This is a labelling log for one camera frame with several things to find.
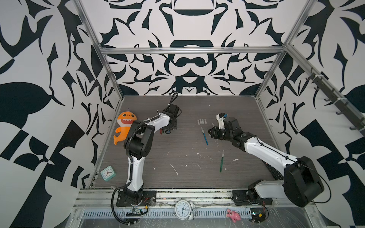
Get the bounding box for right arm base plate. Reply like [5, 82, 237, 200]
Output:
[232, 190, 273, 206]

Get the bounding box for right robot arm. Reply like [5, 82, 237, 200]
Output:
[208, 113, 325, 208]

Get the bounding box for green circuit board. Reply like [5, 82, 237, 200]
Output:
[249, 207, 270, 224]

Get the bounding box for green knife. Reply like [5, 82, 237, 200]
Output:
[220, 150, 225, 173]

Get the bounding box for wall hook rack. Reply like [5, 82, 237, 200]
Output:
[306, 67, 365, 137]

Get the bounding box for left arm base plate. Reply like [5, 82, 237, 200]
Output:
[116, 190, 157, 207]

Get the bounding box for black remote control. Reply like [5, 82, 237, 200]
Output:
[263, 162, 284, 181]

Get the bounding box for pink pig toy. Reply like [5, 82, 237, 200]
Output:
[226, 209, 241, 223]

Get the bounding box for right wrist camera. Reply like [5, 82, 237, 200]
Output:
[216, 113, 228, 129]

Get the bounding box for small teal square clock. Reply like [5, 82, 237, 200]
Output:
[100, 165, 116, 181]

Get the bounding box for white alarm clock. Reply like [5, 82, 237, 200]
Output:
[175, 199, 194, 220]

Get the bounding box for orange shark plush toy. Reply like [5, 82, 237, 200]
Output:
[113, 111, 137, 145]

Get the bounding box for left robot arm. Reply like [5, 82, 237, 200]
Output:
[123, 104, 182, 204]

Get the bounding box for left circuit board wires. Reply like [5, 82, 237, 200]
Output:
[126, 206, 149, 218]

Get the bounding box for black corrugated cable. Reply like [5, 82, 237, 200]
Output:
[110, 92, 180, 225]

